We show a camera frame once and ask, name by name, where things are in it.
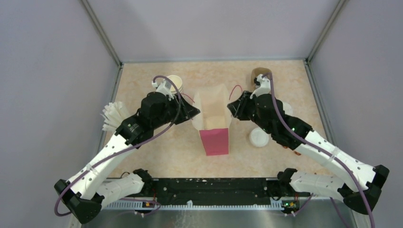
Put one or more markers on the stack of white paper cups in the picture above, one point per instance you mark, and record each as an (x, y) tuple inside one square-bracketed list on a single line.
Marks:
[(177, 81)]

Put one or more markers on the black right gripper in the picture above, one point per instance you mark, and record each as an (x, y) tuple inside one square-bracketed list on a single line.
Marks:
[(237, 108)]

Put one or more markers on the stack of translucent lids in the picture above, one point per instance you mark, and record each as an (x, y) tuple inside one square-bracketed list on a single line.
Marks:
[(258, 138)]

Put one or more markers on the bundle of white paper straws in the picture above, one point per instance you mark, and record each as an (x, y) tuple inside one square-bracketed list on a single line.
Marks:
[(114, 114)]

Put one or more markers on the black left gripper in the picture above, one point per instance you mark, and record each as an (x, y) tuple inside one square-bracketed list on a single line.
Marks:
[(186, 111)]

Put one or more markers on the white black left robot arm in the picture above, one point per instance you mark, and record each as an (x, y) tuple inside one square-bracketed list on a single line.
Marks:
[(86, 194)]

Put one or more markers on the brown pulp cup carrier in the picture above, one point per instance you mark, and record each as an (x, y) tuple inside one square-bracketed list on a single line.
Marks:
[(255, 73)]

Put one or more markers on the yellow toy car red wheels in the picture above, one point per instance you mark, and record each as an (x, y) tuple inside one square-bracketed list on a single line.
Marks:
[(295, 152)]

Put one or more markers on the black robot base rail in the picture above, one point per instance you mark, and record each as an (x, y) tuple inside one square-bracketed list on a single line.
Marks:
[(216, 191)]

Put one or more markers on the grey slotted cable duct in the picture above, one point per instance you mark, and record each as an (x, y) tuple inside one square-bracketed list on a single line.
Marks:
[(138, 206)]

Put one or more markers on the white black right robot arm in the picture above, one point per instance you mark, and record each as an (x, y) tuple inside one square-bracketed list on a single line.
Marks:
[(358, 185)]

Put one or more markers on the cream Cakes paper bag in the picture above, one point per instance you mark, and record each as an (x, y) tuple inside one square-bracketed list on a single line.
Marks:
[(214, 120)]

